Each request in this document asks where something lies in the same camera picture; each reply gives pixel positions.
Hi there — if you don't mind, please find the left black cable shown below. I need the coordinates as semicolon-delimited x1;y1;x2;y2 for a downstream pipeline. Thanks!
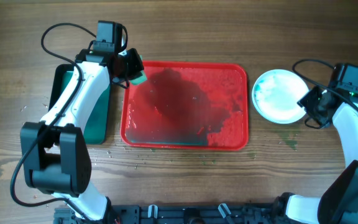
9;22;98;223

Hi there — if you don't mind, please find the right black cable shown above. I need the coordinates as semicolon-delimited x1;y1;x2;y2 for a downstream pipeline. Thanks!
291;58;358;147

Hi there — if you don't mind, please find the black cable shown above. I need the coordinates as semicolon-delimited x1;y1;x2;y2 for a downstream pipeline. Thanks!
9;22;98;223
291;58;358;147

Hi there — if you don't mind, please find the green scrubbing sponge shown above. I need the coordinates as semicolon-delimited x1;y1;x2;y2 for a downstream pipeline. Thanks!
130;70;147;85

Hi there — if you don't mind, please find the stained white plate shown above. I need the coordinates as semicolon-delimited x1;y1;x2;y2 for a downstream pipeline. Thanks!
251;69;309;124

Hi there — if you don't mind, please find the red plastic tray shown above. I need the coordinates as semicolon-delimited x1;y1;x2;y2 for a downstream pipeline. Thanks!
120;60;249;151

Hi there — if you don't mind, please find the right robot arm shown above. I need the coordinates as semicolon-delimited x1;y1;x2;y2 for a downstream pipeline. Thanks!
270;88;358;223

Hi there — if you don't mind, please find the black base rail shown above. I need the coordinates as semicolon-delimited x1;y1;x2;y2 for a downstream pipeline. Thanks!
53;203;294;224

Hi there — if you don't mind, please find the dark green tray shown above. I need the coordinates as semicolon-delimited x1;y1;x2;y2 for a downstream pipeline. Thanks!
48;64;111;144

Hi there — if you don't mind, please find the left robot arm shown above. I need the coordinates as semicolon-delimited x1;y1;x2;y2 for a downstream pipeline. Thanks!
10;49;144;223

